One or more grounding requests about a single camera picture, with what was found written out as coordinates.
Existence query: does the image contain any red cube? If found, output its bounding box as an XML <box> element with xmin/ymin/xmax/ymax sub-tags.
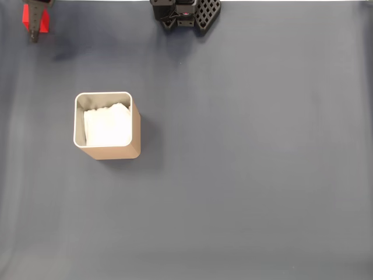
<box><xmin>22</xmin><ymin>3</ymin><xmax>50</xmax><ymax>33</ymax></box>

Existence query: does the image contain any beige metal square box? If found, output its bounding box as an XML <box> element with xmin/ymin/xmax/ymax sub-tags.
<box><xmin>73</xmin><ymin>91</ymin><xmax>142</xmax><ymax>160</ymax></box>

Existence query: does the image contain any white tissue paper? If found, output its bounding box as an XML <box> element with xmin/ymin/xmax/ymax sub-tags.
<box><xmin>83</xmin><ymin>101</ymin><xmax>131</xmax><ymax>146</ymax></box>

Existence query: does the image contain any dark blue table mat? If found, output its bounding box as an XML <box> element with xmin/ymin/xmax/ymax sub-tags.
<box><xmin>0</xmin><ymin>1</ymin><xmax>373</xmax><ymax>280</ymax></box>

